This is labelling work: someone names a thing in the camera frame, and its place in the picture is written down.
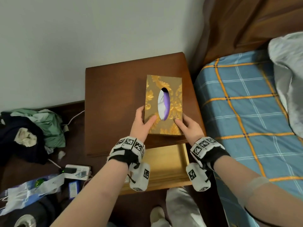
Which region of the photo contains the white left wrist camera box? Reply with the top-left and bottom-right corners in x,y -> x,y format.
128,162 -> 151,192

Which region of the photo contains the brown wooden headboard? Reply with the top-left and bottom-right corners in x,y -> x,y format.
191,0 -> 303,70

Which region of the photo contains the person's white slipper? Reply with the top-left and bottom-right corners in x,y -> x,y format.
150,206 -> 171,227

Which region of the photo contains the black marker-tiled wrist band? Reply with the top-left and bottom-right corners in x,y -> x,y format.
107,136 -> 145,167
190,137 -> 231,171

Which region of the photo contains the black marker-tiled right wrist band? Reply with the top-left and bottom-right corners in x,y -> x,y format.
190,137 -> 231,171

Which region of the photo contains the grey pillow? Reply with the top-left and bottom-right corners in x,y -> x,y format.
268,32 -> 303,139

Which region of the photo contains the gold patterned tissue box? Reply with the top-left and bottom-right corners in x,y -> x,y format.
144,75 -> 183,136

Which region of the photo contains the person's white trouser leg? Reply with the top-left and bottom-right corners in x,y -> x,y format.
165,187 -> 207,227

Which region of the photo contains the person's left hand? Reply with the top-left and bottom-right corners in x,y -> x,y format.
130,106 -> 157,143

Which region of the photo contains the white cable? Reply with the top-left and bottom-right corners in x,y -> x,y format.
62,110 -> 85,127

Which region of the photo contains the purple and white tissue pack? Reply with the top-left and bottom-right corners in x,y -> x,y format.
158,87 -> 171,121

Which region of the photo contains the person's right hand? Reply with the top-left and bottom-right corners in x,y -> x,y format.
174,113 -> 205,147

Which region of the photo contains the green crumpled garment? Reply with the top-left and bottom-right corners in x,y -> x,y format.
11,109 -> 66,149

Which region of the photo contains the small blue box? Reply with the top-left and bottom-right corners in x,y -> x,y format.
68,180 -> 80,199

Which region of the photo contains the person's right forearm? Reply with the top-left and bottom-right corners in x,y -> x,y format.
213,155 -> 303,227

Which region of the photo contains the black hair tie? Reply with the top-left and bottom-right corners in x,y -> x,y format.
244,207 -> 280,227

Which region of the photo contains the person's left forearm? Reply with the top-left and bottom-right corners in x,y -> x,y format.
51,158 -> 133,227

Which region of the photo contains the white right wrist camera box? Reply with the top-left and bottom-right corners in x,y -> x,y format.
186,163 -> 212,192

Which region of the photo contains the dark crumpled garment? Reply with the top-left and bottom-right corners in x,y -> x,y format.
0,112 -> 49,165

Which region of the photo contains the brown wooden nightstand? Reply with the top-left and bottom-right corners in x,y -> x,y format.
85,52 -> 207,159

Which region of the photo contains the light wooden drawer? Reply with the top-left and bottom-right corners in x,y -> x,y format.
119,143 -> 193,195

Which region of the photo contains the translucent tape strip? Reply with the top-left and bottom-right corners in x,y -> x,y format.
237,176 -> 271,207

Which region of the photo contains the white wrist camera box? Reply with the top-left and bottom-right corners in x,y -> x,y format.
186,163 -> 212,192
128,162 -> 151,192

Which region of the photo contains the white power strip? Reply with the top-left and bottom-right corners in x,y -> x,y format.
63,164 -> 92,181

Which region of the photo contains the black round container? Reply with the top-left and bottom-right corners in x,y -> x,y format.
7,194 -> 58,227

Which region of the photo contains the blue and white plastic bag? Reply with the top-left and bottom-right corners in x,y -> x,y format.
0,173 -> 66,217

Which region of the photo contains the bed with blue plaid sheet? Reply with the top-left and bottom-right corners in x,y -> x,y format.
193,50 -> 303,227

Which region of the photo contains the cream crumpled cloth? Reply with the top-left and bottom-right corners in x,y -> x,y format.
14,127 -> 38,147

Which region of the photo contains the black marker-tiled left wrist band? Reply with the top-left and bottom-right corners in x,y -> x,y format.
107,136 -> 145,167

